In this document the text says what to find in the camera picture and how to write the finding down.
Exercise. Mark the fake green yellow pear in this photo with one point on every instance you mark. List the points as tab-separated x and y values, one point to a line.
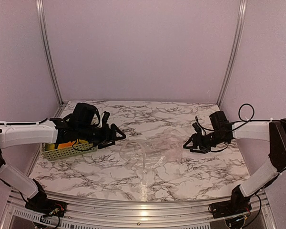
49	147

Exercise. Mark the right aluminium frame post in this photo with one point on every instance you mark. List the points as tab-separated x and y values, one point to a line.
234	50

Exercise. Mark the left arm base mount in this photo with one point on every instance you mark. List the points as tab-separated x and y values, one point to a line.
48	208

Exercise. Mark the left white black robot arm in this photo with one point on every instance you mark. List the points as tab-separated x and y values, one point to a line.
84	123

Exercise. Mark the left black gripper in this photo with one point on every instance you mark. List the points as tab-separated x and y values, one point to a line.
110	137

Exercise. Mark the aluminium frame post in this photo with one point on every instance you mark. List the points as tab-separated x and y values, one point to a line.
47	49
234	50

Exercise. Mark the green plastic basket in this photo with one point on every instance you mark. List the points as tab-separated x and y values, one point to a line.
82	147

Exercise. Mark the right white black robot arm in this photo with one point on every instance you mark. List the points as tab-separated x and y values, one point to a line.
268	134

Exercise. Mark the left aluminium frame post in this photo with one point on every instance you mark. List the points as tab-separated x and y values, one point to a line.
47	49

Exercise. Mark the clear zip top bag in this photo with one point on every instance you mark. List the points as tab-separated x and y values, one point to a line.
155	151

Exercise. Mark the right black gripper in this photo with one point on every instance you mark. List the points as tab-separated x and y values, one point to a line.
200	143

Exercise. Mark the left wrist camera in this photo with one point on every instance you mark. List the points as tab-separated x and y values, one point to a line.
105	117

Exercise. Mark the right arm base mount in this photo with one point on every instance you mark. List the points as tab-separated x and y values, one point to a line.
226	209

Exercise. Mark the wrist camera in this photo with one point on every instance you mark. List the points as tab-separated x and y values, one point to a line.
105	117
197	127

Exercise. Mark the front aluminium rail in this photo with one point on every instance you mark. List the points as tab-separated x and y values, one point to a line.
91	213

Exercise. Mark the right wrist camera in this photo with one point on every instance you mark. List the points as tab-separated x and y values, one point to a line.
197	127

